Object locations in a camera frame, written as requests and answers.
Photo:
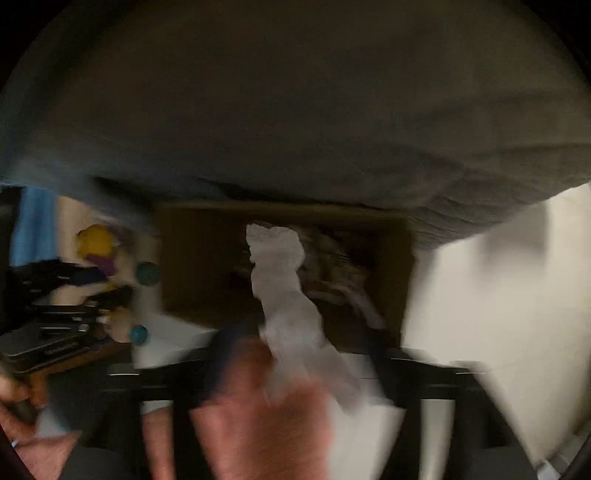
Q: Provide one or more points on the brown cardboard box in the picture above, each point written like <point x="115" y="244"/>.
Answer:
<point x="203" y="263"/>

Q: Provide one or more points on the white tissue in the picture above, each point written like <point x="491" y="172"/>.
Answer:
<point x="286" y="304"/>

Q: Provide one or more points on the person's left hand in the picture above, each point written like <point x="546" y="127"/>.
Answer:
<point x="44" y="450"/>

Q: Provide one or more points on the blue cloth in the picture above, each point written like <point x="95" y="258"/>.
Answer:
<point x="34" y="226"/>

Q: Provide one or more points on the teal ball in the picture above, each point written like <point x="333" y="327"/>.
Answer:
<point x="147" y="273"/>
<point x="138" y="335"/>

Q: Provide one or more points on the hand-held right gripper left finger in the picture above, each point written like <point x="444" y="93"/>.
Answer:
<point x="226" y="344"/>

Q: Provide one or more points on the crumpled paper scraps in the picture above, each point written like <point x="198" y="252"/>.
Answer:
<point x="332" y="267"/>

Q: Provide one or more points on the pink fuzzy cloth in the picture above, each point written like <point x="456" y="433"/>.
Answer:
<point x="263" y="415"/>

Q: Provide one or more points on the dark grey cloth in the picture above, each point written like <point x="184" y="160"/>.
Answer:
<point x="295" y="115"/>

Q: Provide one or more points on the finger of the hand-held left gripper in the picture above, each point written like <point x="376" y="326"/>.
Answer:
<point x="113" y="297"/>
<point x="74" y="275"/>

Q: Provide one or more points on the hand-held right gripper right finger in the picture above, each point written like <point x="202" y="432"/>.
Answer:
<point x="376" y="350"/>

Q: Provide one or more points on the yellow and purple toy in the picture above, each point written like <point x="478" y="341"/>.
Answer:
<point x="96" y="241"/>

